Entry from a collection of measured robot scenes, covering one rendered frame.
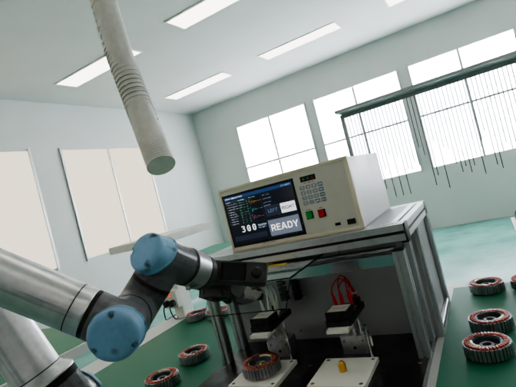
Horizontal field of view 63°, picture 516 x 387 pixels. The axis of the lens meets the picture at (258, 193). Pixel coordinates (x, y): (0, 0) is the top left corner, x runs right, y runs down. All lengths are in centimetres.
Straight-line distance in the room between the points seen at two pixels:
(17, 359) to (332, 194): 82
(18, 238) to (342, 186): 519
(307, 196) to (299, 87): 688
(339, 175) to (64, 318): 78
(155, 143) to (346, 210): 143
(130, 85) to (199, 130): 656
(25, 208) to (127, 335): 553
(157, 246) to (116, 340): 18
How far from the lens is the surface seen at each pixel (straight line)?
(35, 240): 612
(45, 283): 68
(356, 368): 119
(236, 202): 132
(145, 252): 75
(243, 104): 855
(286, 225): 125
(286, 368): 128
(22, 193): 615
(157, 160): 233
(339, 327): 119
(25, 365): 86
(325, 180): 119
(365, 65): 771
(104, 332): 65
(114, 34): 278
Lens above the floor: 128
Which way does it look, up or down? level
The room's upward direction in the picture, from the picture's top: 14 degrees counter-clockwise
